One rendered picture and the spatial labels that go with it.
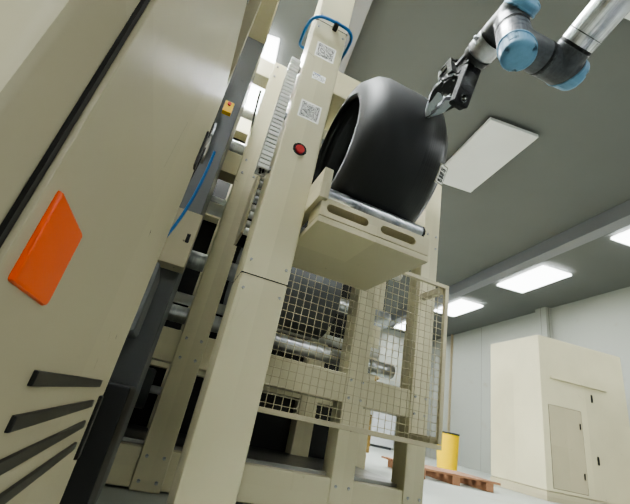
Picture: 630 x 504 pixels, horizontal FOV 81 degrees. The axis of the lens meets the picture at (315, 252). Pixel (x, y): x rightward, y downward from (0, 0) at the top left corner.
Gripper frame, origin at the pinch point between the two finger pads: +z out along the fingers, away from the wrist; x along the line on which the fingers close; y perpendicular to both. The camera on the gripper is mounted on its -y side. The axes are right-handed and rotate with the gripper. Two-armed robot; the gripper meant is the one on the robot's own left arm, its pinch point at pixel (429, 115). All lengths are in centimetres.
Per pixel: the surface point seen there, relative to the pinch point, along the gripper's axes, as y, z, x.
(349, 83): 59, 41, 12
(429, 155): -11.2, 4.3, -3.3
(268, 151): -15.1, 24.9, 40.2
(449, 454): -40, 470, -410
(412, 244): -34.5, 17.3, -7.1
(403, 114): -3.0, 1.5, 8.0
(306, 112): 4.0, 21.2, 32.3
